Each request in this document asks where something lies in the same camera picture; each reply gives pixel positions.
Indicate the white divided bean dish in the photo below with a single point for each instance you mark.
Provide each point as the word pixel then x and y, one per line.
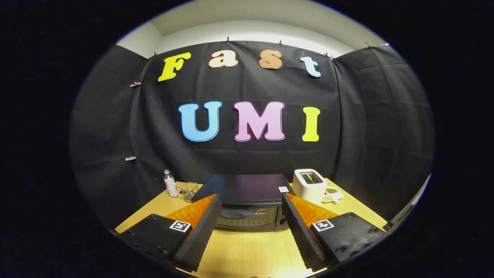
pixel 332 192

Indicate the white bread toaster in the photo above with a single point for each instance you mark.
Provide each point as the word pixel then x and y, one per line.
pixel 308 189

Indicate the clear plastic bottle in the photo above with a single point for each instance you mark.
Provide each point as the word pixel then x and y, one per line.
pixel 171 187

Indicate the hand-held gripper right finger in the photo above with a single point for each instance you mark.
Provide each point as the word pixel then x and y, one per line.
pixel 299 231

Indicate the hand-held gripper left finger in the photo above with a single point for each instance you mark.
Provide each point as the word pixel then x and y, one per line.
pixel 200 235

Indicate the clear glass container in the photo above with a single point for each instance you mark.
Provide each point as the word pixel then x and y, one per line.
pixel 190 192

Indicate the black toaster oven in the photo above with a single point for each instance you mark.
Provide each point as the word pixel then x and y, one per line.
pixel 247 189

